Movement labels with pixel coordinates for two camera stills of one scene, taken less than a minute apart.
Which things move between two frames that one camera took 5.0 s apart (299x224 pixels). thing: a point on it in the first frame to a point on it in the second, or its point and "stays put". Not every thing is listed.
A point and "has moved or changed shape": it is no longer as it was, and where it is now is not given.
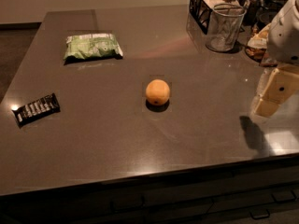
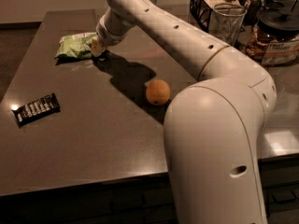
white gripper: x=285 y=37 to x=105 y=38
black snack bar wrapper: x=37 y=109 stays put
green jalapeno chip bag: x=92 y=46 has moved or changed shape
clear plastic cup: x=225 y=26 stays put
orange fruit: x=157 y=91 stays put
